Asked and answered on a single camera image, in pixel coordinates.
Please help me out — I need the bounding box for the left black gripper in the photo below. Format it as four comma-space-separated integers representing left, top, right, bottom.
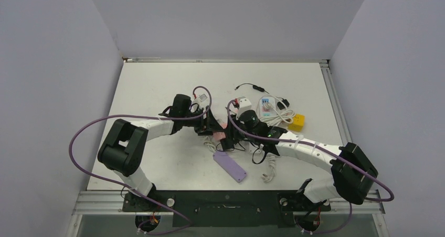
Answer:
181, 106, 222, 135

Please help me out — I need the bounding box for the pink cube socket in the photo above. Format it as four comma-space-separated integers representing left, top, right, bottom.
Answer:
213, 132, 226, 141

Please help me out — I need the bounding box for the white multi-socket power strip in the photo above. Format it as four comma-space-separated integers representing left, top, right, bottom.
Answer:
257, 94, 277, 118

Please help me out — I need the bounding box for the black plug adapter with cable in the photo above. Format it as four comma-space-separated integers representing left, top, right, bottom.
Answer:
234, 83, 290, 110

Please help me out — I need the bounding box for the yellow cube plug adapter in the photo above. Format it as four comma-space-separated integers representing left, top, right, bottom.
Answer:
288, 114, 305, 132

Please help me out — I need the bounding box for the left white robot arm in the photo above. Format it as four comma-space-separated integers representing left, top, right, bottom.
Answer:
98, 94, 224, 211

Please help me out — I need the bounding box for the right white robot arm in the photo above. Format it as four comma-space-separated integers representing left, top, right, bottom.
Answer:
226, 110, 378, 210

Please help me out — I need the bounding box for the white flat power strip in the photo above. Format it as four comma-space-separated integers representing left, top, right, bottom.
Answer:
248, 143, 263, 154

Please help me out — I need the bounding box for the purple power strip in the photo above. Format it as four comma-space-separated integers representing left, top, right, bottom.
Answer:
213, 150, 247, 184

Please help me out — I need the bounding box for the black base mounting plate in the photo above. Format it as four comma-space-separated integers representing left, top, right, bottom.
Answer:
122, 190, 331, 228

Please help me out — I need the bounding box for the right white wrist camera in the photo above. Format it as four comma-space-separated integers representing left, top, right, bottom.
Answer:
233, 96, 252, 119

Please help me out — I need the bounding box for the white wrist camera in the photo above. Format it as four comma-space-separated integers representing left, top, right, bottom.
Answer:
233, 96, 252, 119
190, 94, 209, 112

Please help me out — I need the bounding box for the white cord of pink cube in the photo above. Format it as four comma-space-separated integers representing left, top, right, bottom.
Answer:
203, 136, 218, 154

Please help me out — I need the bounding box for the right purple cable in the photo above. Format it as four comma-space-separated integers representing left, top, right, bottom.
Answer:
226, 100, 396, 235

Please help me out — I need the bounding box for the purple cable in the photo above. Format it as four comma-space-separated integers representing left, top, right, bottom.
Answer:
68, 86, 213, 235
226, 100, 396, 235

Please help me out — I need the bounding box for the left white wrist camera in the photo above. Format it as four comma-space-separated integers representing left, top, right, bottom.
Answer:
190, 94, 209, 112

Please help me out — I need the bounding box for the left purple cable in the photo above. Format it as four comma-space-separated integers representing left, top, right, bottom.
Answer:
68, 86, 213, 235

